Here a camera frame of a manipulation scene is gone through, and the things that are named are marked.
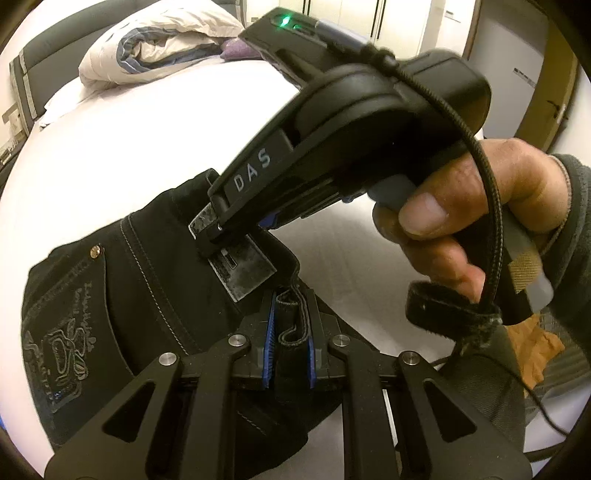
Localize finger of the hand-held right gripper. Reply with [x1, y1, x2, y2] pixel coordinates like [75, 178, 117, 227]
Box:
[198, 159, 345, 257]

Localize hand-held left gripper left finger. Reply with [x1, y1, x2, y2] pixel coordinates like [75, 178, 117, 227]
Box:
[48, 293, 279, 480]

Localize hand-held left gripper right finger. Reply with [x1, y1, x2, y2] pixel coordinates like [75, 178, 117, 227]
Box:
[305, 293, 532, 480]

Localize black pants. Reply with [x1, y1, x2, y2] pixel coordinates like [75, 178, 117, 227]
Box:
[21, 168, 365, 480]

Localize person's right forearm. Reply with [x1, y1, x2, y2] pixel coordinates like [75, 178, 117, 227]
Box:
[540, 153, 591, 337]

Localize person's right hand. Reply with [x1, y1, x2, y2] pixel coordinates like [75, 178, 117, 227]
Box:
[372, 137, 570, 301]

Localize white wardrobe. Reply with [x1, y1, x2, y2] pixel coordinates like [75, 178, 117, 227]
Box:
[217, 0, 481, 56]

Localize bed with white sheet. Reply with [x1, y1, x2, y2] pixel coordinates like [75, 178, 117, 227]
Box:
[0, 46, 555, 462]

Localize folded white duvet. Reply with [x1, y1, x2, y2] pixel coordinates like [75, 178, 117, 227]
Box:
[78, 0, 245, 88]

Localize brown crumpled paper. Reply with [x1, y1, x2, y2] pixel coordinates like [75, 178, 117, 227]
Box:
[505, 251, 566, 393]

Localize white pillow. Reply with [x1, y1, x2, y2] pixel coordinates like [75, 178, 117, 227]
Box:
[44, 76, 93, 114]

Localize grey padded headboard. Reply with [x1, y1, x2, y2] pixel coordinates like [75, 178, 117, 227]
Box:
[9, 0, 153, 125]

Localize black braided cable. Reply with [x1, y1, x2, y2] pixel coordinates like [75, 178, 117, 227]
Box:
[318, 18, 504, 319]

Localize black fabric strap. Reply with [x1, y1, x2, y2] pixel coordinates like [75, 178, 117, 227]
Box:
[405, 282, 503, 344]

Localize white door wooden frame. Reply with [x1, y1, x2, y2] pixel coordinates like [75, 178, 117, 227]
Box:
[462, 0, 583, 153]

